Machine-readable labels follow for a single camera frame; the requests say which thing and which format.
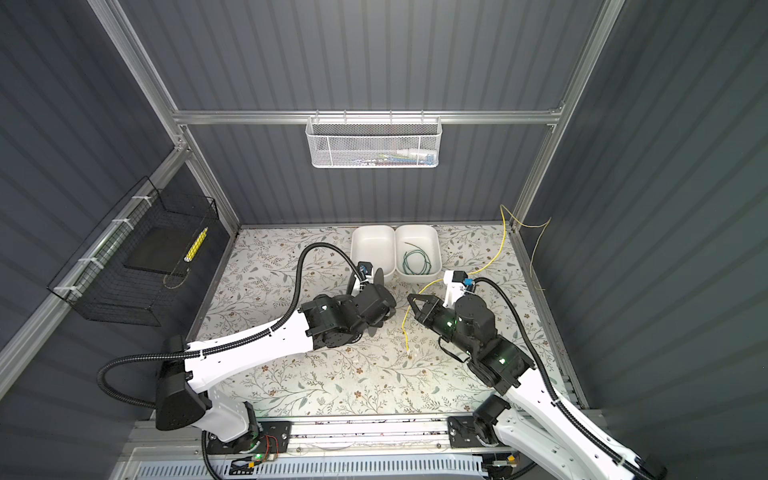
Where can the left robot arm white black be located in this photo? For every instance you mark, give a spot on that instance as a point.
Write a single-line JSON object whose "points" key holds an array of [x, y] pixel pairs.
{"points": [[187, 392]]}

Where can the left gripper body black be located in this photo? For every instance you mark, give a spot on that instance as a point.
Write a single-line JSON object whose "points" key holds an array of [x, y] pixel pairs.
{"points": [[382, 322]]}

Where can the items in white basket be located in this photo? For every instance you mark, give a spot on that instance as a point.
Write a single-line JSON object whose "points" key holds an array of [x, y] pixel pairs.
{"points": [[403, 157]]}

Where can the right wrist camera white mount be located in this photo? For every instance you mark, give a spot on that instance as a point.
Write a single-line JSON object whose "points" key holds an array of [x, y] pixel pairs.
{"points": [[457, 283]]}

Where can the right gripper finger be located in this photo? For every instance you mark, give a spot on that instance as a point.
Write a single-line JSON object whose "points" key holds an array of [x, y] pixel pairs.
{"points": [[420, 311], [434, 301]]}

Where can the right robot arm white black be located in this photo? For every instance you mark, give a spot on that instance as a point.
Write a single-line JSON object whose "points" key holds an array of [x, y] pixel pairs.
{"points": [[525, 411]]}

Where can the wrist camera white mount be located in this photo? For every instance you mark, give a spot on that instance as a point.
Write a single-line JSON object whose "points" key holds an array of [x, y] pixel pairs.
{"points": [[457, 283], [363, 277]]}

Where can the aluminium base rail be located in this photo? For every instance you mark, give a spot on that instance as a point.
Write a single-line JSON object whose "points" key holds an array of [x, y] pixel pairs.
{"points": [[424, 446]]}

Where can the white tray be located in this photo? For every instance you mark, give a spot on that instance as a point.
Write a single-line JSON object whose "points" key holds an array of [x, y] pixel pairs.
{"points": [[418, 254], [375, 244]]}

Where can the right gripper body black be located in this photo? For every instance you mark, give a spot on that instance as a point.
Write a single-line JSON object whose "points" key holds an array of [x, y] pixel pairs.
{"points": [[443, 321]]}

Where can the black wire basket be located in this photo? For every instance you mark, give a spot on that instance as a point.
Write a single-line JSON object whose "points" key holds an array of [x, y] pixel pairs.
{"points": [[134, 271]]}

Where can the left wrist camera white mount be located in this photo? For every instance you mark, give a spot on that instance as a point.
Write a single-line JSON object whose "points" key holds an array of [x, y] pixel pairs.
{"points": [[363, 277]]}

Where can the white wire mesh basket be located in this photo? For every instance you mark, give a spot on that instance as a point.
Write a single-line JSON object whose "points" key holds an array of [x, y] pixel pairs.
{"points": [[335, 145]]}

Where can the black flat pad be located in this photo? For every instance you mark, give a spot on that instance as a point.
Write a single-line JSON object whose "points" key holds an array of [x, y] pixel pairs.
{"points": [[160, 251]]}

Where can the grey perforated cable spool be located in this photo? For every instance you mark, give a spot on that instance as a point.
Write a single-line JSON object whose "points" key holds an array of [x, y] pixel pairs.
{"points": [[378, 279]]}

